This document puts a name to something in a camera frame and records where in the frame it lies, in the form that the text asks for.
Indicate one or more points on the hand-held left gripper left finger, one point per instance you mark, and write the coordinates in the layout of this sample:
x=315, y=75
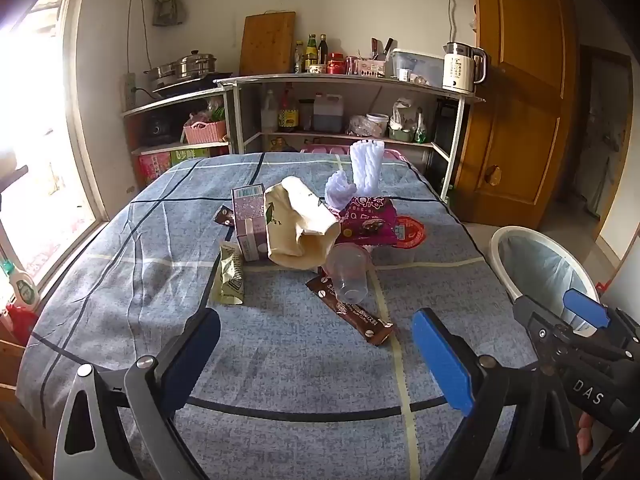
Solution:
x=190, y=357

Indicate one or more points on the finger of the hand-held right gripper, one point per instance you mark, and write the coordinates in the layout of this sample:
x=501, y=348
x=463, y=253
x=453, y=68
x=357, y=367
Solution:
x=585, y=307
x=537, y=322

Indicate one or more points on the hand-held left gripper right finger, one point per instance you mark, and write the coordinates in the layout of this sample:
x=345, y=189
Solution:
x=440, y=360

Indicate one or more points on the white plastic bin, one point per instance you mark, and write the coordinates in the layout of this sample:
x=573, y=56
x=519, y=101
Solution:
x=496, y=260

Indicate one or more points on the olive green snack wrapper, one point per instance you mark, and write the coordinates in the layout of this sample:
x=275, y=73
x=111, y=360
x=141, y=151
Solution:
x=227, y=275

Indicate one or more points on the long brown coffee sachet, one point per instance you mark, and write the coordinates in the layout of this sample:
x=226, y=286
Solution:
x=357, y=317

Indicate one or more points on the clear plastic cup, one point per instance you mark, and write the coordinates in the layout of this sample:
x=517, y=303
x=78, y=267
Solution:
x=347, y=272

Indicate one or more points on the red round wrapper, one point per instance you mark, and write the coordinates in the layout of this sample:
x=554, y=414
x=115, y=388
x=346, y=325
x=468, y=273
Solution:
x=409, y=232

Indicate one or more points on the small brown sachet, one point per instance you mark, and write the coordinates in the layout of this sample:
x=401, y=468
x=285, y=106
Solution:
x=223, y=216

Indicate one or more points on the maroon snack bag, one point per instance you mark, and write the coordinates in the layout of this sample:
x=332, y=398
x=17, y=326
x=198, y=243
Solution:
x=367, y=217

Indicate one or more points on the beige paper bag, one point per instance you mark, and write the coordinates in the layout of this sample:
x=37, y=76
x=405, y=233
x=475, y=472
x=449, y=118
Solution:
x=300, y=220

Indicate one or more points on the small white foam net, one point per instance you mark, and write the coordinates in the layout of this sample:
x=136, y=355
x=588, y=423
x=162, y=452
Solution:
x=340, y=190

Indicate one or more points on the tall white foam net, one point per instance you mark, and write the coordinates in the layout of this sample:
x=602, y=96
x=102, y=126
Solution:
x=367, y=170

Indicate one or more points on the person's right hand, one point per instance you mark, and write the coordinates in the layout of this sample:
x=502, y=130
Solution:
x=586, y=435

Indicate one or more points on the green plastic bottle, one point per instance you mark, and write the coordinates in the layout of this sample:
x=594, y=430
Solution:
x=448, y=194

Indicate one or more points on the red plastic bag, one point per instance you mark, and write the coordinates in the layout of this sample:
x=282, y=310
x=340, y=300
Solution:
x=17, y=321

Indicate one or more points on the white spray bottle green cap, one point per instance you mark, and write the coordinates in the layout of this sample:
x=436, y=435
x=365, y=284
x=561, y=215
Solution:
x=21, y=287

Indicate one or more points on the red cardboard box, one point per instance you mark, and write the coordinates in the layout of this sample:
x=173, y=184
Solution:
x=154, y=167

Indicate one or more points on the green cardboard box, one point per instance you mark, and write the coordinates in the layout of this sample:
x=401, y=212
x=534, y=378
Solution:
x=189, y=155

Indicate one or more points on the wooden door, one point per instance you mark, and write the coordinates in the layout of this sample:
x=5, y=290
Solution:
x=520, y=100

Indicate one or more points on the green packet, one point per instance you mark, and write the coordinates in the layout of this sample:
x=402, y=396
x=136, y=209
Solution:
x=420, y=129

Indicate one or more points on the pink woven basket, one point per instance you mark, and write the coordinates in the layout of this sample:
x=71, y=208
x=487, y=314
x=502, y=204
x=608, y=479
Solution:
x=205, y=131

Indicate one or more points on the green tray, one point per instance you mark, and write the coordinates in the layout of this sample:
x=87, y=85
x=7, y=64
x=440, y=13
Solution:
x=400, y=134

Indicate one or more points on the cooking oil bottle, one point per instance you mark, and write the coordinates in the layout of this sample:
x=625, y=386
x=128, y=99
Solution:
x=280, y=145

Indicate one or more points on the small black appliance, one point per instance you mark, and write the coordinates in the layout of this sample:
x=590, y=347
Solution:
x=159, y=127

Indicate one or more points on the pink storage box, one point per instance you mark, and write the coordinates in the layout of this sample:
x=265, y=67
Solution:
x=320, y=150

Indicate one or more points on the white plastic tub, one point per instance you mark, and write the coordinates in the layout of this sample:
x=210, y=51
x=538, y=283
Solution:
x=377, y=124

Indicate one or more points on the crumpled clear plastic bag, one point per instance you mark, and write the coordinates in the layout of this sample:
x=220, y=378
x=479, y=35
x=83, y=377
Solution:
x=359, y=125

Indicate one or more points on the white printed plastic bag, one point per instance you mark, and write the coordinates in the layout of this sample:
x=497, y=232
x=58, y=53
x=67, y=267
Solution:
x=402, y=112

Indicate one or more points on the small white shelf unit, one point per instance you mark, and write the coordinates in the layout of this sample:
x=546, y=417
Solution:
x=175, y=102

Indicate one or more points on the white plastic bottle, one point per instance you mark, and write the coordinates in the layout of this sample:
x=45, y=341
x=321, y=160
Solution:
x=269, y=110

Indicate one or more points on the white electric kettle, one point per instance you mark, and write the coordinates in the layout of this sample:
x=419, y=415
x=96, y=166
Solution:
x=460, y=70

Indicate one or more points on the window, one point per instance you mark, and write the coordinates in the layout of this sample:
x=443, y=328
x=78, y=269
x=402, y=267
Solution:
x=45, y=135

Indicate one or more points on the soy sauce bottle yellow label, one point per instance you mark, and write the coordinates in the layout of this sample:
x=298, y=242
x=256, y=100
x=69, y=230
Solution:
x=288, y=109

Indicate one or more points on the dark plastic container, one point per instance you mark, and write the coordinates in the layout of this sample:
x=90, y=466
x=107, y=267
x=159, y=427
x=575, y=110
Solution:
x=305, y=116

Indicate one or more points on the jerry can dark liquid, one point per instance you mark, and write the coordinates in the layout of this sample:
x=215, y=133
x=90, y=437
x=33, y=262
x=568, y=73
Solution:
x=328, y=114

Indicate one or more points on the white power strip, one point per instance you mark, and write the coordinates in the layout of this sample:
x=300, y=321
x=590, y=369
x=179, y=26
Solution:
x=129, y=92

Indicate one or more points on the black induction cooker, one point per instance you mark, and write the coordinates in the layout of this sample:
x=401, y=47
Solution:
x=192, y=85

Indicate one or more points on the clear storage box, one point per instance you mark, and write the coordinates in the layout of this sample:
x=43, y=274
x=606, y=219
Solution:
x=417, y=65

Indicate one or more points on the steel steamer pot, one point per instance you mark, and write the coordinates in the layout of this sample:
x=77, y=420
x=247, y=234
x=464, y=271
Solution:
x=187, y=65

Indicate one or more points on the large grey shelf unit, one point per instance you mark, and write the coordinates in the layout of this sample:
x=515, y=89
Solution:
x=350, y=80

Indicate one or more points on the pink utensil holder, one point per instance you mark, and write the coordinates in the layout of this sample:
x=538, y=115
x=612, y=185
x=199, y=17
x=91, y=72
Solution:
x=372, y=66

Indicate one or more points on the drinking glass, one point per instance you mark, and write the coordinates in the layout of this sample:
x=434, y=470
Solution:
x=352, y=65

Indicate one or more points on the kitchen cleaver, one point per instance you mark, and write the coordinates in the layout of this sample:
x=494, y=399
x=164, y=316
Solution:
x=387, y=47

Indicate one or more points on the red lidded jar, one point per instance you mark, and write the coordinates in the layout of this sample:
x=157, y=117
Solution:
x=335, y=63

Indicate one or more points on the round tin can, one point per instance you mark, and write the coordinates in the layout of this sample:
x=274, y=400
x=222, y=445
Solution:
x=315, y=68

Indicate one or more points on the small brown sauce bottle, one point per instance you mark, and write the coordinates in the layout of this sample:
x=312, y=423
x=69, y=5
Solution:
x=299, y=57

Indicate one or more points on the kitchen knife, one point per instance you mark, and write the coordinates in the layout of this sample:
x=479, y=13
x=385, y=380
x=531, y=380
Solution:
x=374, y=47

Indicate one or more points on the wooden cutting board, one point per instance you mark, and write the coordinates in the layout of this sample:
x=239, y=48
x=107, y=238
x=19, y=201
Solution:
x=267, y=45

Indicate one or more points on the green glass bottle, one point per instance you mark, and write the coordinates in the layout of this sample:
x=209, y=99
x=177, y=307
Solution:
x=311, y=52

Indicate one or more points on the dark sauce bottle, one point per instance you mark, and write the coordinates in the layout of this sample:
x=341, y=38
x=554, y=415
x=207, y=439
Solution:
x=323, y=50

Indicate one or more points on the dark doorway frame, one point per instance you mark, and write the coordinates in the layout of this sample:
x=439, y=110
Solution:
x=582, y=110

